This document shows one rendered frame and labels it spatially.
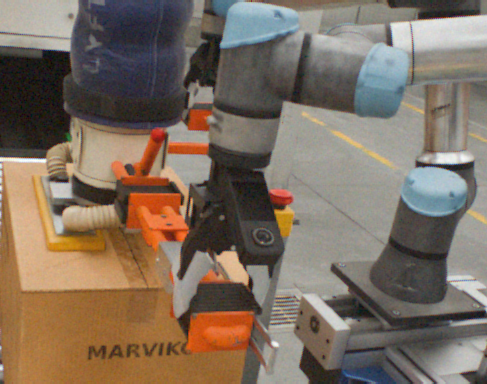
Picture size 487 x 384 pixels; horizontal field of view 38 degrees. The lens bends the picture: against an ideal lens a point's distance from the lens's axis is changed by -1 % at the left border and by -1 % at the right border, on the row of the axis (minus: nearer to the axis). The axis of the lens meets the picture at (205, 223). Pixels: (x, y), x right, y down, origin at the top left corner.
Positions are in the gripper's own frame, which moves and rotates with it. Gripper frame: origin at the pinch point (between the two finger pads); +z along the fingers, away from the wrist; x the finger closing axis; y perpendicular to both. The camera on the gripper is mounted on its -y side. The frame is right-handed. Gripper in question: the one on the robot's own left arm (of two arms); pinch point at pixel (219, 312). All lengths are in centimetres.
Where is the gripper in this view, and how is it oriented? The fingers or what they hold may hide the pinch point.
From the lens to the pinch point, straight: 85.2
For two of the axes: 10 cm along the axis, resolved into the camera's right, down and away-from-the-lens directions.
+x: -9.4, -0.1, -3.3
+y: -3.0, -4.1, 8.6
